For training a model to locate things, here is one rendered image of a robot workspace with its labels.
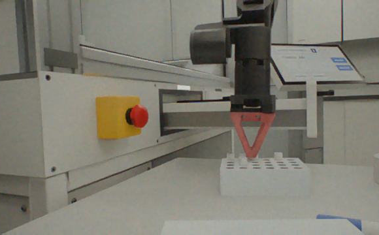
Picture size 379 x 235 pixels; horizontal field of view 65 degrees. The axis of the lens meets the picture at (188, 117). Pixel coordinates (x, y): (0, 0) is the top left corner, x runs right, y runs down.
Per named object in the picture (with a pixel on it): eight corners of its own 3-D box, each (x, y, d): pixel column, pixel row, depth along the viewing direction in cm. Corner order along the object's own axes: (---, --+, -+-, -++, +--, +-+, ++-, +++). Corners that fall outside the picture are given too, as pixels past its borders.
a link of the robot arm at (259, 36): (272, 17, 44) (270, 27, 49) (225, 20, 45) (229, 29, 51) (271, 64, 44) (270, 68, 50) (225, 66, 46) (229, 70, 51)
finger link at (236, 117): (229, 159, 46) (229, 98, 46) (231, 151, 53) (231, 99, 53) (274, 161, 45) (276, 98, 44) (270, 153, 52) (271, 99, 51)
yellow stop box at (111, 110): (145, 134, 54) (143, 95, 54) (121, 140, 48) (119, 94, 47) (122, 134, 56) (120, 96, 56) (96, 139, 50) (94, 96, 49)
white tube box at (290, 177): (298, 180, 49) (298, 157, 49) (311, 196, 41) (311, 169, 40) (223, 179, 51) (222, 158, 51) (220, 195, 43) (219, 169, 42)
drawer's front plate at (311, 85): (316, 125, 83) (316, 85, 82) (317, 138, 56) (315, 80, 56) (310, 125, 84) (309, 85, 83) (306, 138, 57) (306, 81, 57)
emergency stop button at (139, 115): (151, 126, 52) (150, 104, 51) (138, 128, 48) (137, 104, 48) (136, 126, 53) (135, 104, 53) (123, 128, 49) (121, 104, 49)
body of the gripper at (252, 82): (230, 107, 44) (230, 57, 43) (232, 106, 54) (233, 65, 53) (276, 108, 42) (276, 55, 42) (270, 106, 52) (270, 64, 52)
